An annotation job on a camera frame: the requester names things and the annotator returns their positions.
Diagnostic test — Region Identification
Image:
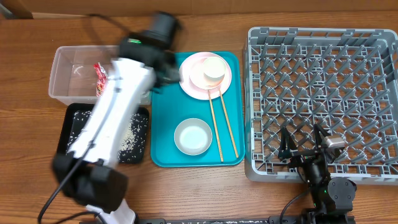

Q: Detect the grey rice bowl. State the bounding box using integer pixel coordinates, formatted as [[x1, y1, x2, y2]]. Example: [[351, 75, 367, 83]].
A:
[[174, 118, 213, 156]]

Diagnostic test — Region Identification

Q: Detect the small pink bowl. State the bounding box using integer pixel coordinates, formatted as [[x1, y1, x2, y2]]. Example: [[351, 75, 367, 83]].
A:
[[190, 58, 221, 90]]

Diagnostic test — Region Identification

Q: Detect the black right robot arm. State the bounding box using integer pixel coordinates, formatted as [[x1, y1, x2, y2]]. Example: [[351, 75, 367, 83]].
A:
[[278, 124, 357, 223]]

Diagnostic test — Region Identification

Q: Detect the cooked white rice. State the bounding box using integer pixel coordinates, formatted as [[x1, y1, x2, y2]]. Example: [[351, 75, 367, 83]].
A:
[[67, 107, 149, 164]]

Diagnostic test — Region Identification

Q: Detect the large pink plate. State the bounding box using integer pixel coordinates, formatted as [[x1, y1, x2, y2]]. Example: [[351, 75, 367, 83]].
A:
[[179, 52, 233, 100]]

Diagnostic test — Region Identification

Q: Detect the red snack wrapper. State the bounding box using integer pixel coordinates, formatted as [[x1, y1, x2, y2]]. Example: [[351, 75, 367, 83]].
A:
[[93, 63, 108, 96]]

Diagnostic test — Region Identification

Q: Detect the grey dishwasher rack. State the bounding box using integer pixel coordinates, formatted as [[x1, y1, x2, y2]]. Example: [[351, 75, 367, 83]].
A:
[[243, 27, 397, 185]]

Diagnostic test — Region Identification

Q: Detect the teal serving tray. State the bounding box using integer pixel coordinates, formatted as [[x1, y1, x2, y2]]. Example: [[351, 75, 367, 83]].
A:
[[150, 51, 245, 168]]

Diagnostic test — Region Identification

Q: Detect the white paper cup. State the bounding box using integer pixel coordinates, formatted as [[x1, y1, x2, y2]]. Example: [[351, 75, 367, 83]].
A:
[[203, 57, 226, 87]]

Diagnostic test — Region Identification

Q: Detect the clear plastic waste bin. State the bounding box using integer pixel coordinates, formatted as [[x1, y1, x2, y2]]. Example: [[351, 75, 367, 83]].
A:
[[48, 45, 153, 107]]

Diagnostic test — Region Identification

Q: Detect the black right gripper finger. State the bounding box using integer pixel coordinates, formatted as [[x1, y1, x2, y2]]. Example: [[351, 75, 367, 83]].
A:
[[313, 124, 330, 149], [279, 127, 297, 152]]

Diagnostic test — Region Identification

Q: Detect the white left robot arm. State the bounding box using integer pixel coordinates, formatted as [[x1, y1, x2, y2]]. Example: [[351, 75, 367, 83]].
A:
[[37, 12, 181, 223]]

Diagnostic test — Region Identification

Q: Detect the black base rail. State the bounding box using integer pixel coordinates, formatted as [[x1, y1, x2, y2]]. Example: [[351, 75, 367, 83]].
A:
[[137, 215, 356, 224]]

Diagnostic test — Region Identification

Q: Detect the black food waste tray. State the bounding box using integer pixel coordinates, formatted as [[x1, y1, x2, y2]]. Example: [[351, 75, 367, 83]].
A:
[[57, 103, 149, 164]]

